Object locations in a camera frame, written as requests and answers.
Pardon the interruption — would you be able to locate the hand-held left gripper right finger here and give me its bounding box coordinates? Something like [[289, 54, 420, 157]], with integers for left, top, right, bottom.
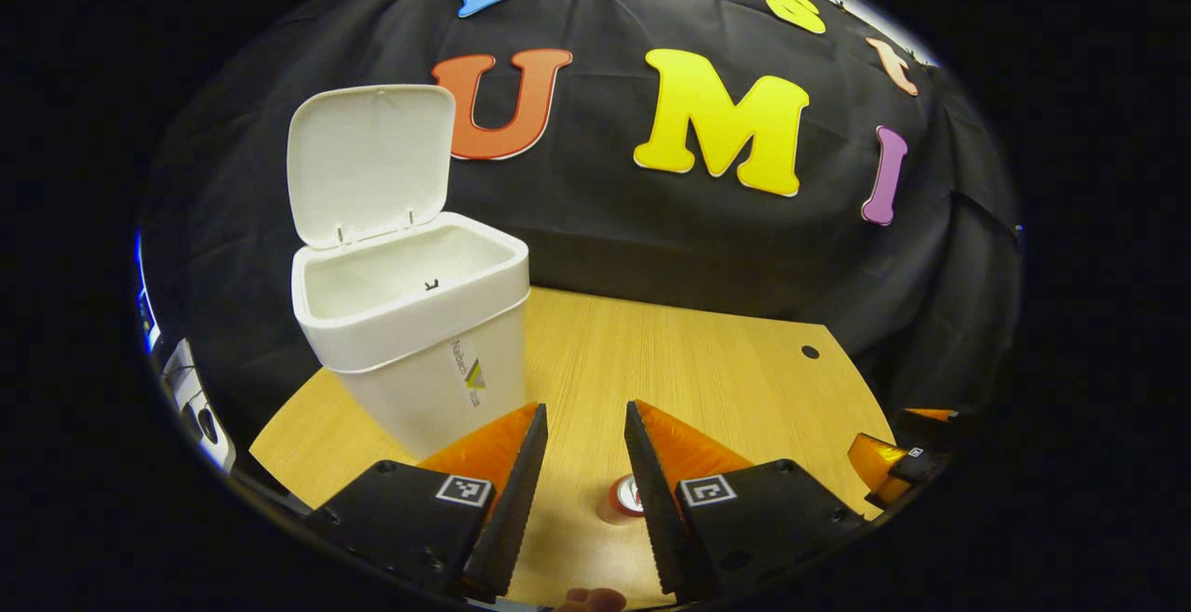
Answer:
[[623, 400, 866, 599]]

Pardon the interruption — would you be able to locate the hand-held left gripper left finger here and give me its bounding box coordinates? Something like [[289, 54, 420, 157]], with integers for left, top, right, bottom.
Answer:
[[307, 403, 550, 604]]

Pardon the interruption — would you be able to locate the white desktop garbage bin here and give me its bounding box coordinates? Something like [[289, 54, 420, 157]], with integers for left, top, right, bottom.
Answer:
[[287, 84, 531, 461]]

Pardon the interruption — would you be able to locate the wooden desktop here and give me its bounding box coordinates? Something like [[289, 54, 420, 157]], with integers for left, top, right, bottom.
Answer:
[[249, 286, 899, 608]]

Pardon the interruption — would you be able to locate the black backdrop cloth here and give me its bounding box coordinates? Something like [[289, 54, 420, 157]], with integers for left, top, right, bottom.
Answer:
[[140, 0, 1024, 464]]

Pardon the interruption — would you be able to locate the white device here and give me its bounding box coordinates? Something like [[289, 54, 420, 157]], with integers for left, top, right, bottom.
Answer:
[[162, 339, 236, 473]]

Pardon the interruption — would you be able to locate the computer monitor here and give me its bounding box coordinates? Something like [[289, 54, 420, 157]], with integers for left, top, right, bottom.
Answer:
[[136, 231, 161, 354]]

